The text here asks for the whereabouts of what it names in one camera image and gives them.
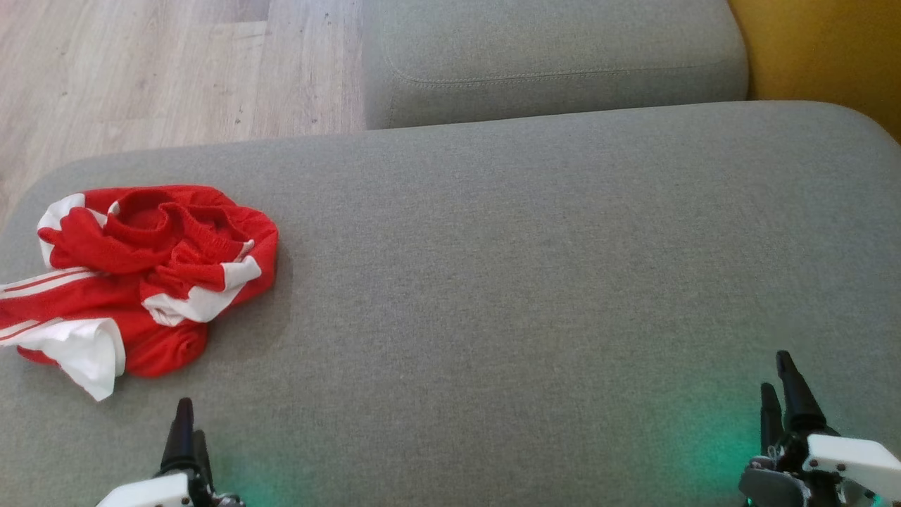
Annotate red basketball jersey white sleeves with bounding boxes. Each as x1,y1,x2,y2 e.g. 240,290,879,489
0,257,263,402

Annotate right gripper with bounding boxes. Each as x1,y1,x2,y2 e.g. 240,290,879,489
739,350,901,507

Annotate red shorts white trim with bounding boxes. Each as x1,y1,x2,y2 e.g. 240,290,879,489
37,184,279,314

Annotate small grey sofa cushion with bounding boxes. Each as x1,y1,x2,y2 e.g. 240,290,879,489
360,0,749,131

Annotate large grey sofa seat cushion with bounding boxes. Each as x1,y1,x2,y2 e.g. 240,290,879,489
0,101,901,507

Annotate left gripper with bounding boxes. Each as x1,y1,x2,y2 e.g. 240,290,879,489
97,398,246,507

